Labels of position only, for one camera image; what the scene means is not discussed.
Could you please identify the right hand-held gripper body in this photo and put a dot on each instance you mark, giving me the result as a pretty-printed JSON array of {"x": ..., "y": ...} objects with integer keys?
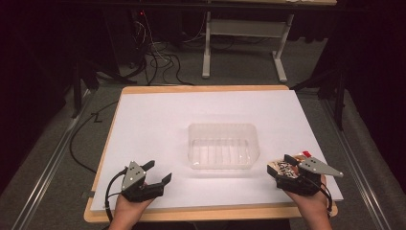
[{"x": 303, "y": 185}]

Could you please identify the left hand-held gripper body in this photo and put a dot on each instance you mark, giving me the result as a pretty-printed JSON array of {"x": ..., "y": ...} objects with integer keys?
[{"x": 132, "y": 179}]

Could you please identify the patterned snack packet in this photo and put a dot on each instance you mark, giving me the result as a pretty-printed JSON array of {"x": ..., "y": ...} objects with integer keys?
[{"x": 284, "y": 167}]

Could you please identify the person's right hand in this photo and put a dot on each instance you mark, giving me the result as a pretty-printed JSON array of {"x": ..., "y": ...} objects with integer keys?
[{"x": 311, "y": 207}]

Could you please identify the person's left hand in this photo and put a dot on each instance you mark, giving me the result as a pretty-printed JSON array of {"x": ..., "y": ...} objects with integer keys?
[{"x": 127, "y": 212}]

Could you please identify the clear plastic container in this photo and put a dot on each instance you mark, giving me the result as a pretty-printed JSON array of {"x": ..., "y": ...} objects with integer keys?
[{"x": 222, "y": 147}]

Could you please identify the black metal stand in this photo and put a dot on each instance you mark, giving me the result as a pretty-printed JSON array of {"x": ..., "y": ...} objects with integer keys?
[
  {"x": 338, "y": 96},
  {"x": 78, "y": 89}
]

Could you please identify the metal floor rail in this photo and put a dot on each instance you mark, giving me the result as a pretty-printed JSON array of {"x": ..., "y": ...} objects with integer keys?
[
  {"x": 354, "y": 153},
  {"x": 48, "y": 166}
]

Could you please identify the white metal desk frame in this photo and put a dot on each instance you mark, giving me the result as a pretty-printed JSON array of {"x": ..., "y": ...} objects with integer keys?
[{"x": 245, "y": 28}]

